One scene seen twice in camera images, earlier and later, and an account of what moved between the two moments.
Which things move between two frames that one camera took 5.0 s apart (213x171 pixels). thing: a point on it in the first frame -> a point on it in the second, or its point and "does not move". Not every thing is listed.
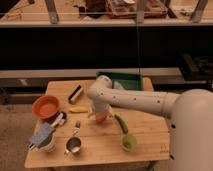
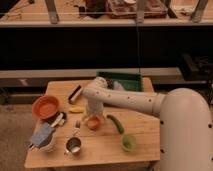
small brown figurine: (77, 124) does not move
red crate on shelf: (128, 8) does not move
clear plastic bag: (117, 85) does not move
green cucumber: (122, 123) -> (117, 124)
